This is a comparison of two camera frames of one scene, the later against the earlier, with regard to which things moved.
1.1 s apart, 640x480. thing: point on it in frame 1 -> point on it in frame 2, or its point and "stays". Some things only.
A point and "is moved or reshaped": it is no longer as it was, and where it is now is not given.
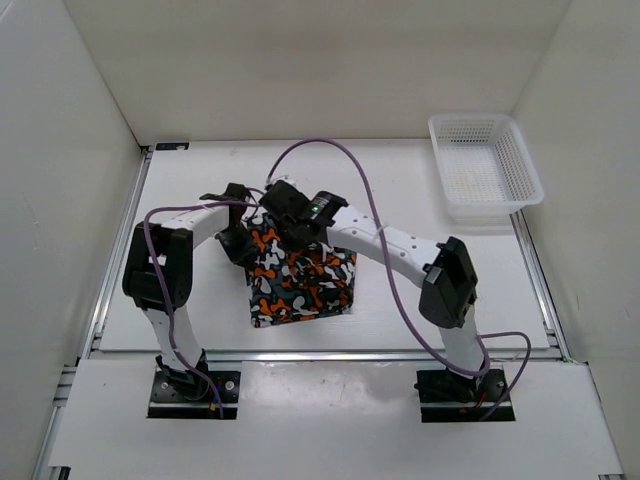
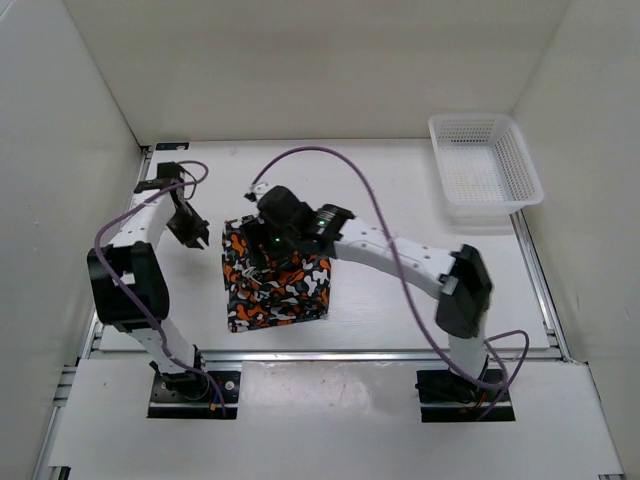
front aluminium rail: x=274 y=356 stays
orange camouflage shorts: x=287 y=285 is moved or reshaped
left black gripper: x=238 y=256 -> x=189 y=238
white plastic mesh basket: x=485 y=166 stays
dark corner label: x=171 y=146 stays
